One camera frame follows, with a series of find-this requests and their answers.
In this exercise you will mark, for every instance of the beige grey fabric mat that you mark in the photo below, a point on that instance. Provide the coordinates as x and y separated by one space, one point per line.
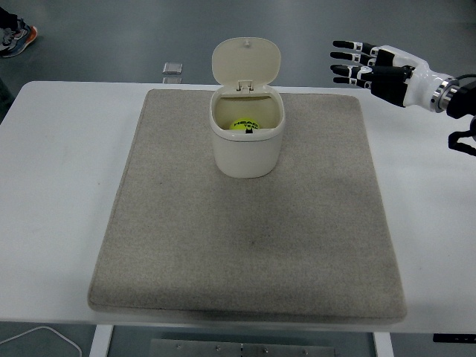
241 241

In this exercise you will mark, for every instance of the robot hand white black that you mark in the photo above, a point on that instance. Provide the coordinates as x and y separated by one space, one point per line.
418 83

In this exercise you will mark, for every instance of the cream bin with hinged lid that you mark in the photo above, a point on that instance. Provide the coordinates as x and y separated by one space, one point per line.
245 156

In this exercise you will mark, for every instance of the white table leg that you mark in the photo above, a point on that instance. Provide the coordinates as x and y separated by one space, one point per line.
383 346
100 342

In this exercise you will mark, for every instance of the grey metal plate with screws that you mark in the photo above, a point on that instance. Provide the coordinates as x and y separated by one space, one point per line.
241 349

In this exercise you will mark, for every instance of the square metal floor plate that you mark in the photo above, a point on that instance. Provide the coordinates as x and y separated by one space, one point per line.
172 80
173 67

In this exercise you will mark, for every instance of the black table control panel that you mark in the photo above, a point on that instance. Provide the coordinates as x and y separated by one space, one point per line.
453 338

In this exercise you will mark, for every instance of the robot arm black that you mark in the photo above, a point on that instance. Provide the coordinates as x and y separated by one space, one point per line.
459 102

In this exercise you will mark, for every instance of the person's foot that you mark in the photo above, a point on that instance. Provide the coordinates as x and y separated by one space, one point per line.
15 41

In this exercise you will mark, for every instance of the yellow tennis ball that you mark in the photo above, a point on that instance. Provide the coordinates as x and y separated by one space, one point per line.
240 124

